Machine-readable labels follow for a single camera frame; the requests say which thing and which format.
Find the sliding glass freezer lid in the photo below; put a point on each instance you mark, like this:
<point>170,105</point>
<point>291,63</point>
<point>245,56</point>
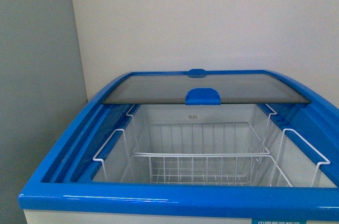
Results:
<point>253,88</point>

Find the tall glass-door display fridge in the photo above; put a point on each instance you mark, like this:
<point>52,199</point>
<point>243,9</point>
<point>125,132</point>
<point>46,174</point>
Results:
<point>42,89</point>

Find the white chest freezer blue rim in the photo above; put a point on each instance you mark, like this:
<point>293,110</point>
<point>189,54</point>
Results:
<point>62,189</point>

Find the energy rating label sticker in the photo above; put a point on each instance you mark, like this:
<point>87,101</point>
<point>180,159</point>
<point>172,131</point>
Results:
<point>276,221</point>

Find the blue lid handle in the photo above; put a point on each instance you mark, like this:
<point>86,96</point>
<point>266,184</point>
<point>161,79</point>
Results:
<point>202,96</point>
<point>197,73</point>

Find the rear blue lid handle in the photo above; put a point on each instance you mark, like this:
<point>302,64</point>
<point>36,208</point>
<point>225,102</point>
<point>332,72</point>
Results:
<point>197,73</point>

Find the white wire freezer basket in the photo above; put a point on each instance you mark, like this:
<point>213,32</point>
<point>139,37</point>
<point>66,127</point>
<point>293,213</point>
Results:
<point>228,145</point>

